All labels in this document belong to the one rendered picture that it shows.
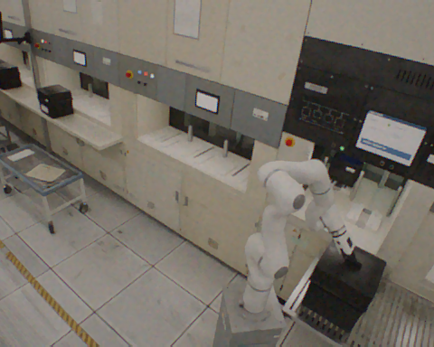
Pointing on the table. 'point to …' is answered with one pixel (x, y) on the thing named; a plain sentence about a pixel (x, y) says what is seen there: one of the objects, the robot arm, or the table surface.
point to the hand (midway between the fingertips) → (353, 259)
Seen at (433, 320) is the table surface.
